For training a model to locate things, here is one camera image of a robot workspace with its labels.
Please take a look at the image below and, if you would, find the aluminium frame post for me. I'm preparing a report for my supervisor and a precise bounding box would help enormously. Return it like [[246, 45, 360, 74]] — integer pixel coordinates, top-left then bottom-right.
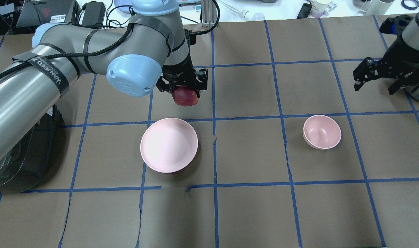
[[200, 0, 218, 28]]

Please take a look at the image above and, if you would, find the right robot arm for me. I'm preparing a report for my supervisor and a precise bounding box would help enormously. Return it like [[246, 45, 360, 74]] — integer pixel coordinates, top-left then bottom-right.
[[353, 12, 419, 95]]

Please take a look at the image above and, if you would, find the black power adapter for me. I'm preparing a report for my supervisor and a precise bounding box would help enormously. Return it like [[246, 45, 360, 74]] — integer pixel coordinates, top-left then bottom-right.
[[81, 1, 105, 29]]

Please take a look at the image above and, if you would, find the red apple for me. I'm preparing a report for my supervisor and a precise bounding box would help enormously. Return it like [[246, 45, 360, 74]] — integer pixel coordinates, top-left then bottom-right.
[[172, 86, 199, 107]]

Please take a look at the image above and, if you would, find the pink plate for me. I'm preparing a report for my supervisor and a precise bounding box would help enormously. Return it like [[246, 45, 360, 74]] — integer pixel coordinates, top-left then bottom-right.
[[140, 118, 198, 173]]

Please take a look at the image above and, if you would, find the dark grey rice cooker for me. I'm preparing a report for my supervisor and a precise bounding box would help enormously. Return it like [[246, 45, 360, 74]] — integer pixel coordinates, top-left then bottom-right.
[[0, 105, 63, 194]]

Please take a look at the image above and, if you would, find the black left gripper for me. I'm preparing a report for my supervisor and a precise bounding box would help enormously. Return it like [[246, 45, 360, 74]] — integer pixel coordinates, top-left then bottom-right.
[[156, 69, 208, 95]]

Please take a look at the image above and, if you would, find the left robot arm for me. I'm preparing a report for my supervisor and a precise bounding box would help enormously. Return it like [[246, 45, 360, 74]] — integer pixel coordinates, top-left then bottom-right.
[[0, 0, 211, 160]]

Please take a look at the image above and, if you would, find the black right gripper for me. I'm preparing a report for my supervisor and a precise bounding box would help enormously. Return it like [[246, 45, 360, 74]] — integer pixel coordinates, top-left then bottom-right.
[[353, 38, 419, 95]]

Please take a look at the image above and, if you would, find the pink bowl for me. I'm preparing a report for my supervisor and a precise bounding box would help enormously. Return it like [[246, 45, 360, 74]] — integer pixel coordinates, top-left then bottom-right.
[[302, 115, 342, 150]]

